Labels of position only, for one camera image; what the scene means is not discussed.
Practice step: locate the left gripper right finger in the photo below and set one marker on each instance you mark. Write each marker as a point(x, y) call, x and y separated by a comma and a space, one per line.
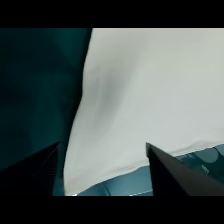
point(176, 176)

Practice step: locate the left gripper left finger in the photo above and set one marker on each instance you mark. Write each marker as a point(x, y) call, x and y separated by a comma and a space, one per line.
point(30, 173)

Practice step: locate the white shirt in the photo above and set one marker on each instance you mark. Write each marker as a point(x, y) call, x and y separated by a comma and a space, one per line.
point(150, 93)

